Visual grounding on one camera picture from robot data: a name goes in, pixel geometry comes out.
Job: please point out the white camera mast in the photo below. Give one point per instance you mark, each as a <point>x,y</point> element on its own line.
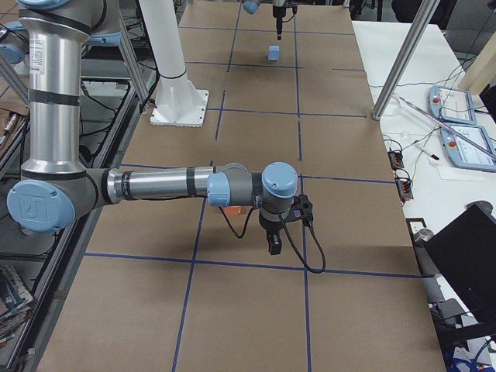
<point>178,102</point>

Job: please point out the orange foam block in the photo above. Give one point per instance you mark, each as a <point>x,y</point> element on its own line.
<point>233,210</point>

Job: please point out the lower teach pendant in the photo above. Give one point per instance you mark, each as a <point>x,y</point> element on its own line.
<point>462,154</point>

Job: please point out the brown paper table cover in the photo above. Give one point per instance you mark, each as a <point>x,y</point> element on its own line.
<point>299,261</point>

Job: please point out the black monitor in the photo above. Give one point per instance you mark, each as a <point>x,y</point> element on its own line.
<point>464,253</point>

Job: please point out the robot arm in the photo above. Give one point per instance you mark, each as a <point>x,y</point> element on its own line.
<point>56,188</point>
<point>252,6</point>

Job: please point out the stack of books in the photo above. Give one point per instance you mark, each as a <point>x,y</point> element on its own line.
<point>16,302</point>

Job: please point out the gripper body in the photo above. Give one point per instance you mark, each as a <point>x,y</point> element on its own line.
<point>278,16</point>
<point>270,224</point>

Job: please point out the aluminium frame post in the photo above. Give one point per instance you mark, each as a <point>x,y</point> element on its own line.
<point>425,12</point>

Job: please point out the teach pendant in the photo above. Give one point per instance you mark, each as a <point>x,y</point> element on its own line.
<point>452,105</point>
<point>462,154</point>

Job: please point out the upper teach pendant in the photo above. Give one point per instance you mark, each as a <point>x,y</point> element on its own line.
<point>452,105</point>

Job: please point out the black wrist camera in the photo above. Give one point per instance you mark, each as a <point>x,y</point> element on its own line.
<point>301,210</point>

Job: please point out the blue foam block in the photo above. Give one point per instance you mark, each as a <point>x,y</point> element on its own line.
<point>273,53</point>

